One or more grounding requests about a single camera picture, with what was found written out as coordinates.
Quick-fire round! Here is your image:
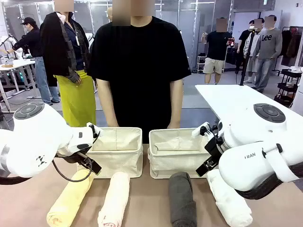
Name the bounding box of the white table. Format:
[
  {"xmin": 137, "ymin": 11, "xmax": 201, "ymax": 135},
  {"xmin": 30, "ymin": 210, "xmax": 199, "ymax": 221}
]
[{"xmin": 194, "ymin": 84, "xmax": 303, "ymax": 130}]

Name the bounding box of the person in black T-shirt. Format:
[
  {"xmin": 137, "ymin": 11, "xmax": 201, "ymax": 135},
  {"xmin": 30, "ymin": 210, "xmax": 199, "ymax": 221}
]
[{"xmin": 87, "ymin": 0, "xmax": 192, "ymax": 144}]

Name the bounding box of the person in grey Lee sweatshirt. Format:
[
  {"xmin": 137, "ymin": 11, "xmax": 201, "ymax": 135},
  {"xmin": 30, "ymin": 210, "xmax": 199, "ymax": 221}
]
[{"xmin": 252, "ymin": 15, "xmax": 284, "ymax": 93}]

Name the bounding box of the white shoe shelf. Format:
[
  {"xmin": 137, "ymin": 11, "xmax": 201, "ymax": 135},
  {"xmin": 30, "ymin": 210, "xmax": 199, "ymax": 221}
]
[{"xmin": 196, "ymin": 55, "xmax": 206, "ymax": 73}]

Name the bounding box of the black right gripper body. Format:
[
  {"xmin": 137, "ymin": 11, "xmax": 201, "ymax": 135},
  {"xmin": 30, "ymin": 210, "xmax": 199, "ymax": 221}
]
[{"xmin": 205, "ymin": 136, "xmax": 224, "ymax": 166}]

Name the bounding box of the bystander in black clothes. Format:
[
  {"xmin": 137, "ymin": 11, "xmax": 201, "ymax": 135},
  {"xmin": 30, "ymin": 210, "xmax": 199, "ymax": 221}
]
[{"xmin": 235, "ymin": 20, "xmax": 254, "ymax": 74}]

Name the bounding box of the clothes rack with garments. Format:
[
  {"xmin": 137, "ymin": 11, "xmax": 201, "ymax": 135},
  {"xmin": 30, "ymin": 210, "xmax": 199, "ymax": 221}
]
[{"xmin": 272, "ymin": 26, "xmax": 303, "ymax": 76}]

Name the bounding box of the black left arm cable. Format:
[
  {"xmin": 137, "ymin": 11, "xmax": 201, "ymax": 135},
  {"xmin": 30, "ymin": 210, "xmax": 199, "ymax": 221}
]
[{"xmin": 52, "ymin": 157, "xmax": 93, "ymax": 183}]

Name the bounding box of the man in black cap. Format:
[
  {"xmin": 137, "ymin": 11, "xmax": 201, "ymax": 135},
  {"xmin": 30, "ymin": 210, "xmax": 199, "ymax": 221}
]
[{"xmin": 12, "ymin": 17, "xmax": 60, "ymax": 106}]

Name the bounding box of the person in light hoodie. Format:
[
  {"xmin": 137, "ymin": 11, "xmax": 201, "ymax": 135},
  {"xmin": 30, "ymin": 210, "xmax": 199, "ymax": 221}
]
[{"xmin": 243, "ymin": 18, "xmax": 264, "ymax": 83}]

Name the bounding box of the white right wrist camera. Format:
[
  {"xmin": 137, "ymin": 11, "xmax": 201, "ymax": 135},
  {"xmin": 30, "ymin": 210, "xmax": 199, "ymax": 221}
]
[{"xmin": 191, "ymin": 122, "xmax": 218, "ymax": 138}]

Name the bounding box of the person's left forearm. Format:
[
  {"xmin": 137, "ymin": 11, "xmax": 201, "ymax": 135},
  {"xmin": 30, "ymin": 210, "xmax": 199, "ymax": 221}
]
[{"xmin": 169, "ymin": 79, "xmax": 184, "ymax": 123}]

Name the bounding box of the yellow-green skirt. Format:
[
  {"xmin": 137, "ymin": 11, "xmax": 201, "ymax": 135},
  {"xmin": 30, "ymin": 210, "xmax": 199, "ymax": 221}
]
[{"xmin": 53, "ymin": 70, "xmax": 97, "ymax": 128}]

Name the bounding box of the pink rolled towel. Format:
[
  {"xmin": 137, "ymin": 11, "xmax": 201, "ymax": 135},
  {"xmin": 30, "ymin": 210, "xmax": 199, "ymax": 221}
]
[{"xmin": 97, "ymin": 172, "xmax": 131, "ymax": 227}]

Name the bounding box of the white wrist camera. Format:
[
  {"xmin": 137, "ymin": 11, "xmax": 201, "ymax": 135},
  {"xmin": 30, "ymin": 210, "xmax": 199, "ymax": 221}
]
[
  {"xmin": 86, "ymin": 122, "xmax": 102, "ymax": 142},
  {"xmin": 191, "ymin": 122, "xmax": 218, "ymax": 138}
]

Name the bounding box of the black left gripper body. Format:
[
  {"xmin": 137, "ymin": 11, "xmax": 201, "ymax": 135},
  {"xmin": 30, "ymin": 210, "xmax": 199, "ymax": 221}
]
[{"xmin": 76, "ymin": 151, "xmax": 93, "ymax": 166}]

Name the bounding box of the black trolley cart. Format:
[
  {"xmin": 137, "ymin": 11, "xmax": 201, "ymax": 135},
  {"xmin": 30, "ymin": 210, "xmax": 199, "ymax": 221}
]
[{"xmin": 274, "ymin": 68, "xmax": 303, "ymax": 108}]

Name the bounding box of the white office desk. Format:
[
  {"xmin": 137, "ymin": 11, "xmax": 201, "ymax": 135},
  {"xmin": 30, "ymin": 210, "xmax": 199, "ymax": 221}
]
[{"xmin": 0, "ymin": 58, "xmax": 42, "ymax": 113}]

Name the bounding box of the black tripod pole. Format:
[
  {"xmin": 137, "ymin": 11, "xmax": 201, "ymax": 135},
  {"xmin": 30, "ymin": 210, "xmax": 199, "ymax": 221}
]
[{"xmin": 239, "ymin": 26, "xmax": 258, "ymax": 86}]

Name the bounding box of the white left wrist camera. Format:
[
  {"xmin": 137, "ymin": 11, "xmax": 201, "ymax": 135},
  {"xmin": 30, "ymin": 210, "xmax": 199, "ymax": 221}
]
[{"xmin": 86, "ymin": 122, "xmax": 102, "ymax": 142}]

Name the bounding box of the dark grey towel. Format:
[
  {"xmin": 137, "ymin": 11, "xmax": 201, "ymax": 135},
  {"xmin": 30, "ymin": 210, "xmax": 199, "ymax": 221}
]
[{"xmin": 168, "ymin": 172, "xmax": 198, "ymax": 227}]

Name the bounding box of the person's right forearm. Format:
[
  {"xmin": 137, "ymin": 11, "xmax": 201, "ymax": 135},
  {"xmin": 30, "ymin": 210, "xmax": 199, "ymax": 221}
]
[{"xmin": 96, "ymin": 78, "xmax": 119, "ymax": 122}]

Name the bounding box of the man in beige shorts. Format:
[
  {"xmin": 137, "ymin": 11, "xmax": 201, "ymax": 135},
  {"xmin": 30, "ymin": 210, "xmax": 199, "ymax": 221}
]
[{"xmin": 201, "ymin": 17, "xmax": 234, "ymax": 85}]

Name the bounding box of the cream fabric basket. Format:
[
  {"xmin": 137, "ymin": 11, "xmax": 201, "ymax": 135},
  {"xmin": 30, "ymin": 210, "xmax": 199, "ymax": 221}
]
[
  {"xmin": 77, "ymin": 127, "xmax": 144, "ymax": 178},
  {"xmin": 148, "ymin": 127, "xmax": 220, "ymax": 179}
]

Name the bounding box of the yellow towel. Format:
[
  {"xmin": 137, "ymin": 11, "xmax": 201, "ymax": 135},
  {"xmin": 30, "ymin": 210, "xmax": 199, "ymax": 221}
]
[{"xmin": 46, "ymin": 169, "xmax": 95, "ymax": 227}]

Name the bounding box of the white towel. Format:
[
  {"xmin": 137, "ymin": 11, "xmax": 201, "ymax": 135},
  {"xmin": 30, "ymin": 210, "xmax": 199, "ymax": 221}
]
[{"xmin": 206, "ymin": 169, "xmax": 253, "ymax": 227}]

